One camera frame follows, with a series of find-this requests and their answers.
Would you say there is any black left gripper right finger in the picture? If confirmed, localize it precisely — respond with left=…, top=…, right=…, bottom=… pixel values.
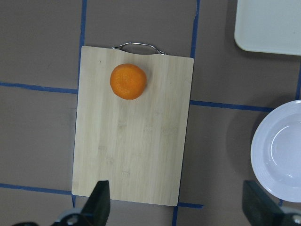
left=242, top=180, right=285, bottom=226

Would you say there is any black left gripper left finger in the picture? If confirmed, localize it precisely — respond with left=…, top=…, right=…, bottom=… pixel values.
left=80, top=180, right=111, bottom=226

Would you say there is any white ribbed plate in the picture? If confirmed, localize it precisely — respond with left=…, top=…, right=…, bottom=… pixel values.
left=250, top=100, right=301, bottom=203

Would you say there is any orange fruit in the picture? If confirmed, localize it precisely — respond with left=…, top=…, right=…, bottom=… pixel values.
left=110, top=64, right=147, bottom=100

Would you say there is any cream bear tray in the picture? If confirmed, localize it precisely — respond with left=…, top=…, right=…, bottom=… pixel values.
left=234, top=0, right=301, bottom=56

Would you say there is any bamboo cutting board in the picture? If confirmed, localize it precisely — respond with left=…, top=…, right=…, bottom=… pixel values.
left=71, top=46, right=194, bottom=206

